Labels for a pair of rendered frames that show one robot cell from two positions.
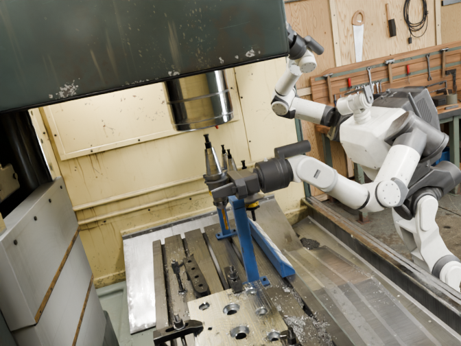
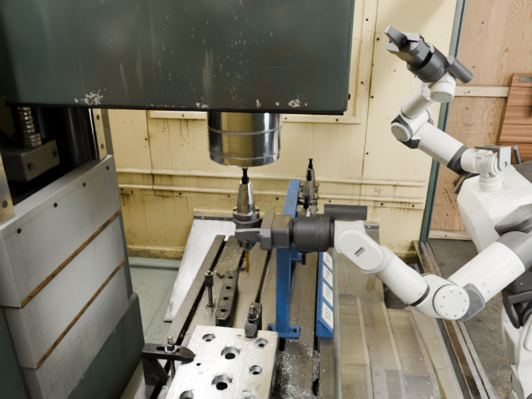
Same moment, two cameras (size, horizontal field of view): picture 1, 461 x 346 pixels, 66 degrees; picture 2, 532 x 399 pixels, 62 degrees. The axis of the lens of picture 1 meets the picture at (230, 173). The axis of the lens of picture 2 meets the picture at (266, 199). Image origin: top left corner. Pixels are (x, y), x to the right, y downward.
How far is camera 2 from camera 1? 0.33 m
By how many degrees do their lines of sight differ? 18
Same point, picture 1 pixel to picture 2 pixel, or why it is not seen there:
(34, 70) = (64, 72)
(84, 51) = (114, 62)
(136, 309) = (178, 298)
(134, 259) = (196, 245)
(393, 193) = (457, 305)
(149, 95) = not seen: hidden behind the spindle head
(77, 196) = (158, 159)
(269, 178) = (302, 238)
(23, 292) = (14, 278)
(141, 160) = not seen: hidden behind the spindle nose
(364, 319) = not seen: outside the picture
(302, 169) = (343, 241)
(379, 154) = (488, 239)
